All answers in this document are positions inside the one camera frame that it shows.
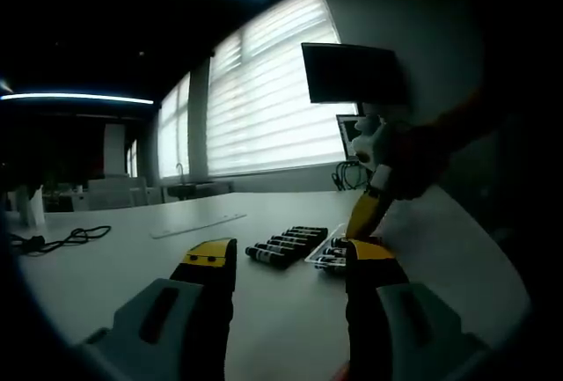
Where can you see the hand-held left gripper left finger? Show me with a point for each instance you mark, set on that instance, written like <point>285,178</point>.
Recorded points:
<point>176,332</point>

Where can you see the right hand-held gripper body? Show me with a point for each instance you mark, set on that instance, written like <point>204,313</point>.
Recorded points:
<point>374,139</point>

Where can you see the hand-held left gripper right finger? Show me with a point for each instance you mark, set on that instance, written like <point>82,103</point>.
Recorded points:
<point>396,332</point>

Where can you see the batch of labelled medicine bottles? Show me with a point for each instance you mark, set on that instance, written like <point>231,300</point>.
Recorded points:
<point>332,262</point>

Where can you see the clear plastic box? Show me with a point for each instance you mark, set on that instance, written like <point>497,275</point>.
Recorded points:
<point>313,257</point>

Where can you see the row of medicine bottles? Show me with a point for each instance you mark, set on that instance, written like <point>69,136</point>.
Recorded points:
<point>286,246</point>

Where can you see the person's right hand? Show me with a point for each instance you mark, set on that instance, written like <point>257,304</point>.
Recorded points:
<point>418,161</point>

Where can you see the person's left hand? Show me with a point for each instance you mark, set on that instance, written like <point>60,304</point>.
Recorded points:
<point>344,373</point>

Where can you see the black monitor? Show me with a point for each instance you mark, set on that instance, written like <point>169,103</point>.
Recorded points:
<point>352,73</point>

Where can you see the clear plastic strip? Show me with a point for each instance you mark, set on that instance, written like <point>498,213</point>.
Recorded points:
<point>198,225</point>

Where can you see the large white window blind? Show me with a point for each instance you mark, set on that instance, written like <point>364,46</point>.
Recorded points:
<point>272,90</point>

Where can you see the dark sink counter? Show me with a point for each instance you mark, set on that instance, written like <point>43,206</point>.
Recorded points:
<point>198,189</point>

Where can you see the white office furniture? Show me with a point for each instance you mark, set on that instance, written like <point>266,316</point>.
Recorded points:
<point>114,194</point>

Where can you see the curved tap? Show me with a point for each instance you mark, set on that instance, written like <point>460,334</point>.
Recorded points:
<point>179,167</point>

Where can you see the narrow white window blind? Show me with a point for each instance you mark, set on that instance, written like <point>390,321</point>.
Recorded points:
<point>173,134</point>

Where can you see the long ceiling light strip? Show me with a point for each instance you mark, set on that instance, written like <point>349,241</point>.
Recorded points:
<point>75,97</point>

